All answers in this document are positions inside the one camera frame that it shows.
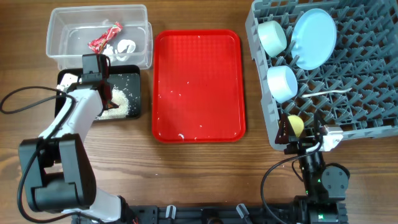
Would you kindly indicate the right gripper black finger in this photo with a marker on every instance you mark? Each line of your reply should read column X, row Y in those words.
column 318, row 122
column 285, row 133

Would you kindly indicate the light blue bowl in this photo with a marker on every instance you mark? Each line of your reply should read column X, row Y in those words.
column 282, row 83

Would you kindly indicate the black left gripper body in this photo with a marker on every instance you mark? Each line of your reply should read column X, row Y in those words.
column 107, row 101

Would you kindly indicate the grey dishwasher rack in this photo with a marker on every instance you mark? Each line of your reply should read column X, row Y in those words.
column 364, row 58

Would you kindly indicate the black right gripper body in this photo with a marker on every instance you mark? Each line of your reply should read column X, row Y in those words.
column 300, row 147

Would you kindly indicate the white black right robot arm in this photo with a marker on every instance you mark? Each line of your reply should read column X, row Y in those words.
column 325, row 184

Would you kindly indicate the light blue plate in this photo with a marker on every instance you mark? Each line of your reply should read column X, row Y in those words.
column 315, row 39

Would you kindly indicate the rice pile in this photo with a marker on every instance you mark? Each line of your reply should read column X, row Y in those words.
column 119, row 104

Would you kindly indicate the white plastic spoon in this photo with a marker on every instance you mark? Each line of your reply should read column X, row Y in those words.
column 326, row 92

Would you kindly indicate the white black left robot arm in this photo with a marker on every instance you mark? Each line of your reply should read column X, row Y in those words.
column 56, row 173

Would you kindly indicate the yellow cup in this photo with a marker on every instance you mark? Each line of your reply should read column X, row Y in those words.
column 297, row 124

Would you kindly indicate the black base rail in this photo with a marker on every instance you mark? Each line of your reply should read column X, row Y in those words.
column 202, row 214

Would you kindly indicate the red snack wrapper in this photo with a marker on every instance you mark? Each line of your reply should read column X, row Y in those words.
column 98, row 45

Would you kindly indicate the green bowl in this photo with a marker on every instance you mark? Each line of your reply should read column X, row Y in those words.
column 272, row 38

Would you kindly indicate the black plastic tray bin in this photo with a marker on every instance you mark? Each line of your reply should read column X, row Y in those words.
column 130, row 81

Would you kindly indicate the clear plastic bin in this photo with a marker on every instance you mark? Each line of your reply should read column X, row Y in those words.
column 72, row 28

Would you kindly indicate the white napkin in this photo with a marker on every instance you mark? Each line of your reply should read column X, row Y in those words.
column 124, row 46

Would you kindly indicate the red serving tray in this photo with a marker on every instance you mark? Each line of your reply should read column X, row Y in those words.
column 198, row 91

